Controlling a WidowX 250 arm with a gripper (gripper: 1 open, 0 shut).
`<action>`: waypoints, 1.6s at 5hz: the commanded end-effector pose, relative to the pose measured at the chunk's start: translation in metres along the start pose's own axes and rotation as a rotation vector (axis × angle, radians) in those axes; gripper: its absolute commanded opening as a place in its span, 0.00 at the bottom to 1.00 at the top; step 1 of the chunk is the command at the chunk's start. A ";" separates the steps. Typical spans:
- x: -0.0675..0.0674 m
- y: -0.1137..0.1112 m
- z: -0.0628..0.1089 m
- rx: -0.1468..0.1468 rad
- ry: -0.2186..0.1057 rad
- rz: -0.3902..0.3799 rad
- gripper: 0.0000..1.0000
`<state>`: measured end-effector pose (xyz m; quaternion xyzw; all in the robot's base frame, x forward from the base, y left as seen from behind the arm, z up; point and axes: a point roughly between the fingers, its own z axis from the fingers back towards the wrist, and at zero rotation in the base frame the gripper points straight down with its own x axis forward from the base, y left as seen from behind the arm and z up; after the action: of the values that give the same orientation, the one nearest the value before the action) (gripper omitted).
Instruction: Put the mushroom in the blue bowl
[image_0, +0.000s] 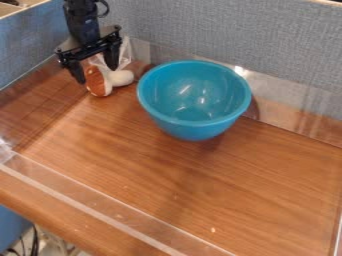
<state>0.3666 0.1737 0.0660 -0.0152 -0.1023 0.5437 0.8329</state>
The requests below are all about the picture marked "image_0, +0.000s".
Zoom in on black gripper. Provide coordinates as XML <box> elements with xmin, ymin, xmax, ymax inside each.
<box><xmin>54</xmin><ymin>25</ymin><xmax>123</xmax><ymax>84</ymax></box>

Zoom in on brown and white toy mushroom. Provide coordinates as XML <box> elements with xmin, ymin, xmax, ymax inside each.
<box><xmin>85</xmin><ymin>65</ymin><xmax>135</xmax><ymax>97</ymax></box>

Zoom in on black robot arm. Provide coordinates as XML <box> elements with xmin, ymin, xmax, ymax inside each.
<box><xmin>54</xmin><ymin>0</ymin><xmax>123</xmax><ymax>84</ymax></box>

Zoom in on blue plastic bowl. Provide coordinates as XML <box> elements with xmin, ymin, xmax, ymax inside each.
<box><xmin>137</xmin><ymin>60</ymin><xmax>252</xmax><ymax>141</ymax></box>

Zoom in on clear acrylic tray barrier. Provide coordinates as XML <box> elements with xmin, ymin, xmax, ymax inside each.
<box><xmin>0</xmin><ymin>35</ymin><xmax>342</xmax><ymax>256</ymax></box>

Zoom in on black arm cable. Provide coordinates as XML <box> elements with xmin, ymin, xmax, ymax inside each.
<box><xmin>96</xmin><ymin>0</ymin><xmax>110</xmax><ymax>19</ymax></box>

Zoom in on black cables under table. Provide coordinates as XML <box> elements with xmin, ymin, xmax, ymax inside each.
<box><xmin>2</xmin><ymin>223</ymin><xmax>41</xmax><ymax>256</ymax></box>

